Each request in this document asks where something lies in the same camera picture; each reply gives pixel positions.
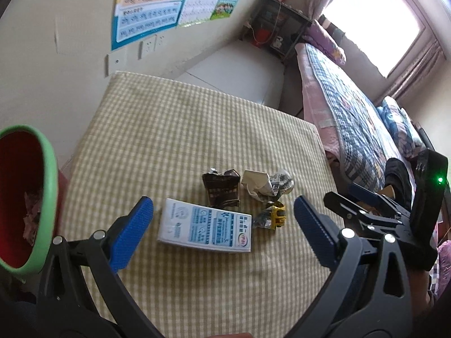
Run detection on person's right forearm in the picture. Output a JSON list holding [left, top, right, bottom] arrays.
[[405, 266, 439, 324]]

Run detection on dark brown striped wrapper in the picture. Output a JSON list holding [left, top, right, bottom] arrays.
[[202, 169, 242, 208]]

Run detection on black metal shelf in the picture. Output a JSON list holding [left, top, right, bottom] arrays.
[[241, 0, 312, 65]]

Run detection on checkered yellow tablecloth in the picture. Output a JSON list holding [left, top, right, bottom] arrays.
[[58, 71, 348, 338]]

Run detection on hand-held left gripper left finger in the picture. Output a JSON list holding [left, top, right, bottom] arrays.
[[37, 196, 159, 338]]

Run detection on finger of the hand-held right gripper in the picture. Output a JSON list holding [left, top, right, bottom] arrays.
[[347, 183, 412, 216], [323, 192, 412, 244]]

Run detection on bright window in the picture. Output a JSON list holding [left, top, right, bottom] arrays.
[[322, 0, 425, 78]]

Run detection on blue wall poster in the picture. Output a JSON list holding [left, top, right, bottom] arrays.
[[111, 0, 187, 52]]

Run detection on crumpled white printed wrapper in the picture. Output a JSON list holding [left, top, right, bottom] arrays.
[[241, 169, 295, 202]]

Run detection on bed with quilt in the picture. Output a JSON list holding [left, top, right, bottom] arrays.
[[305, 44, 399, 192]]

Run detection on blue floral pillow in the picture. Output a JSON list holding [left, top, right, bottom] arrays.
[[377, 96, 425, 159]]

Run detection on white wall switch plate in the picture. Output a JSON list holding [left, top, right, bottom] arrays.
[[105, 53, 127, 77]]

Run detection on red container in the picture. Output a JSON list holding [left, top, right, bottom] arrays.
[[254, 28, 271, 46]]

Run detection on white and blue carton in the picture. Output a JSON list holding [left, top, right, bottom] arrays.
[[157, 198, 252, 254]]

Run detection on dark cloth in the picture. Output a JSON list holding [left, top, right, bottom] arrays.
[[386, 158, 417, 205]]

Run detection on purple floral pillow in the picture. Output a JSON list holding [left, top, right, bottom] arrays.
[[305, 19, 348, 66]]

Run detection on pink bedsheet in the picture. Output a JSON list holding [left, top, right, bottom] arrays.
[[296, 42, 349, 164]]

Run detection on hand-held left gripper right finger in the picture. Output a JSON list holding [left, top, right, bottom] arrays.
[[282, 196, 413, 338]]

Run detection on yellow snack wrapper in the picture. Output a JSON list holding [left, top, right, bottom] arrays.
[[257, 201, 287, 230]]

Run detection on red bin with green rim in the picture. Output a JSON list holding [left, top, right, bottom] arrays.
[[0, 124, 59, 276]]

